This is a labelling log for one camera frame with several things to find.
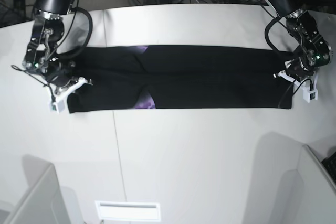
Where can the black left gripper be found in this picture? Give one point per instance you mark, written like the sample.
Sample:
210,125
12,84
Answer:
296,72

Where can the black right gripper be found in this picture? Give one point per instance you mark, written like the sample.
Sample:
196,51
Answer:
61,75

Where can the black T-shirt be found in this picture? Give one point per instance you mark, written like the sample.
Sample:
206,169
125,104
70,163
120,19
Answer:
179,77

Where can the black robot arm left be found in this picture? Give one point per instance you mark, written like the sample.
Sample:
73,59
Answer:
313,51

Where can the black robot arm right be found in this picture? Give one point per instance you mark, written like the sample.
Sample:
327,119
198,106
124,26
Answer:
48,34

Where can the black keyboard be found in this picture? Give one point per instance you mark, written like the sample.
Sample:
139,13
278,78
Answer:
330,165

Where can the white partition panel right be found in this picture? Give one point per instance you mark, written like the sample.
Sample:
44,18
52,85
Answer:
305,194

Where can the white partition panel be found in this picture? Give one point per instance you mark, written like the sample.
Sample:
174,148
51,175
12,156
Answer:
42,202
305,194

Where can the white partition panel left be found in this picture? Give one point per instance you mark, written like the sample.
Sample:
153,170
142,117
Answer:
42,202

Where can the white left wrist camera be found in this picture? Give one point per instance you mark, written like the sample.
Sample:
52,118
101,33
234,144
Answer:
310,95

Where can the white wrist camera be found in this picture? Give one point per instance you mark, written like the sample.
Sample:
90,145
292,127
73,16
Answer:
310,95
57,106

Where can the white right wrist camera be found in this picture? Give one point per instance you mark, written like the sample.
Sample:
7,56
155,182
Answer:
57,106

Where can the white table cable grommet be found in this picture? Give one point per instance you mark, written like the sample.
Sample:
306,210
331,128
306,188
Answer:
129,211

